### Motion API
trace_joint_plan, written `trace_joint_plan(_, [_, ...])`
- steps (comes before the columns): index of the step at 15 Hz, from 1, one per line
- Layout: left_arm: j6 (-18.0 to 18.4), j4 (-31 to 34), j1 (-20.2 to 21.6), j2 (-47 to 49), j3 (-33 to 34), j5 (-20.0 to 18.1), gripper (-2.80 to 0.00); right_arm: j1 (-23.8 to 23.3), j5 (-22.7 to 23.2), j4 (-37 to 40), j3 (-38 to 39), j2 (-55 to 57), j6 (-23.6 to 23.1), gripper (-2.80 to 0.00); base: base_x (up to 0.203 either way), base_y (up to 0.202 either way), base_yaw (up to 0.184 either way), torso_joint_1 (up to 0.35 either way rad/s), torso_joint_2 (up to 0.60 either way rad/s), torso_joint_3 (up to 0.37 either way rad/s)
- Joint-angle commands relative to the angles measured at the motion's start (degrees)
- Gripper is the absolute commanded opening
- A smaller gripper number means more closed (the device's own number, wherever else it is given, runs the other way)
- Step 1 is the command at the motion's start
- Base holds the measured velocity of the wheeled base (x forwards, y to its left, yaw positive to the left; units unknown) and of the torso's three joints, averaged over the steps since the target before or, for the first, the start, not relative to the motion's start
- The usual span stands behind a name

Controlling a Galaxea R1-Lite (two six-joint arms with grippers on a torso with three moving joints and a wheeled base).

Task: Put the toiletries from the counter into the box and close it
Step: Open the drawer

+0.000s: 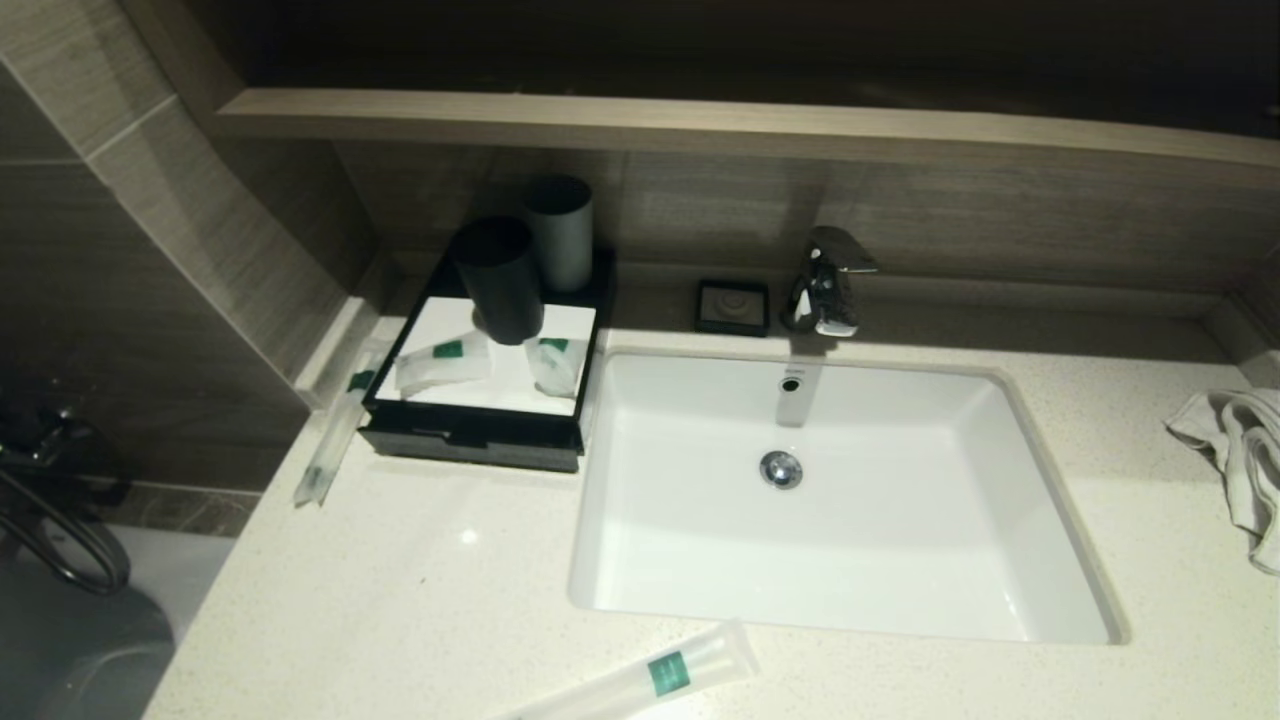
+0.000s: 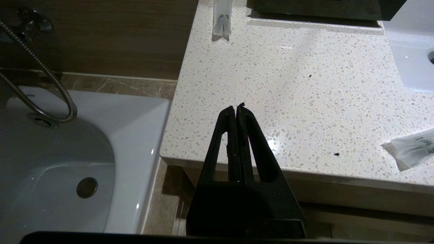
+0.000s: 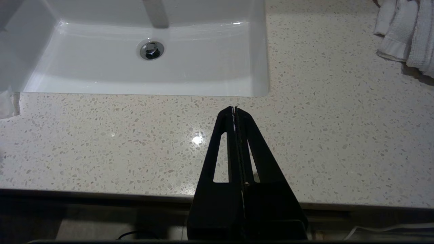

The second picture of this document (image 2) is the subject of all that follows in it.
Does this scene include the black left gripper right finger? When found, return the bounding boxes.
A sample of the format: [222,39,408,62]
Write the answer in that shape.
[237,103,307,238]

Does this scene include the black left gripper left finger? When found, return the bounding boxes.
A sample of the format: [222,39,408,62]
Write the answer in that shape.
[186,106,242,238]

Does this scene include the slim white comb packet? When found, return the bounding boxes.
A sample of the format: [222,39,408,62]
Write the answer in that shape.
[212,0,233,42]

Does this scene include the black amenity box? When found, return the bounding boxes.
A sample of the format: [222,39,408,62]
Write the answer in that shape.
[253,0,407,21]

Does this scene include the white bathtub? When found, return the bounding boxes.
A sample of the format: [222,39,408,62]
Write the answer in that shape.
[0,85,172,244]

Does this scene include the chrome bathtub drain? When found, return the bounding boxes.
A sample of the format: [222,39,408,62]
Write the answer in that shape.
[76,177,98,199]

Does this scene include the wide toothbrush packet green label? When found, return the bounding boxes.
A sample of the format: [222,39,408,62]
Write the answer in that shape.
[381,128,434,171]

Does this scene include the white ceramic sink basin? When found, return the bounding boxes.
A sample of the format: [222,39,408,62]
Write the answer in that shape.
[383,0,434,94]

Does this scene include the chrome bathtub faucet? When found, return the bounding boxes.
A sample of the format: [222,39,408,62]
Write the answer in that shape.
[0,7,54,43]

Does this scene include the chrome shower hose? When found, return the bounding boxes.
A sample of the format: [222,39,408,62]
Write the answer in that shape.
[0,20,78,123]

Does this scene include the chrome hose outlet ring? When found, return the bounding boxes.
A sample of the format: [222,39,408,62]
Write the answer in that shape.
[29,114,60,128]

